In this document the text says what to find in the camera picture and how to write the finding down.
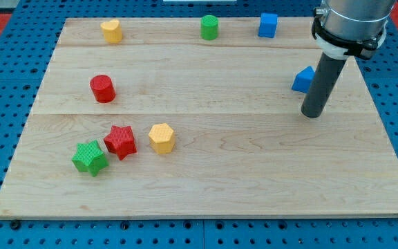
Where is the black white rod mount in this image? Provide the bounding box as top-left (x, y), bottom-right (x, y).
top-left (312, 7), bottom-right (388, 60)

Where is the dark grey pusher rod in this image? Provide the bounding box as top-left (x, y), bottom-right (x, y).
top-left (301, 53), bottom-right (346, 118)

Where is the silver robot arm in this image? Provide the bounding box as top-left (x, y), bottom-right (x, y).
top-left (301, 0), bottom-right (395, 118)

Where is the yellow hexagon block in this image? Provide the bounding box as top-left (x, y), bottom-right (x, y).
top-left (149, 123), bottom-right (176, 154)

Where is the blue triangle block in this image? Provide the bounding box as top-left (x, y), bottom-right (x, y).
top-left (292, 66), bottom-right (315, 93)

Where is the blue cube block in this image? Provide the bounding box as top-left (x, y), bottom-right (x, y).
top-left (258, 12), bottom-right (278, 38)

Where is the green cylinder block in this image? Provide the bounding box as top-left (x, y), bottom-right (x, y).
top-left (200, 15), bottom-right (219, 40)

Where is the light wooden board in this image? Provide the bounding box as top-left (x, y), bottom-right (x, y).
top-left (0, 17), bottom-right (398, 220)

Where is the red star block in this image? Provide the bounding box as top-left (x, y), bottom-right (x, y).
top-left (104, 125), bottom-right (137, 160)

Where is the yellow heart block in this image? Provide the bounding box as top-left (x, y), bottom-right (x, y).
top-left (100, 19), bottom-right (123, 44)

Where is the red cylinder block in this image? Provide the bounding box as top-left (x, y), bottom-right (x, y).
top-left (89, 75), bottom-right (116, 103)

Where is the green star block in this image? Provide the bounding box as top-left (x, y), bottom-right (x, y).
top-left (71, 140), bottom-right (109, 177)

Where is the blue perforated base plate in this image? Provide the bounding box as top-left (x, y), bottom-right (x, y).
top-left (0, 1), bottom-right (398, 248)

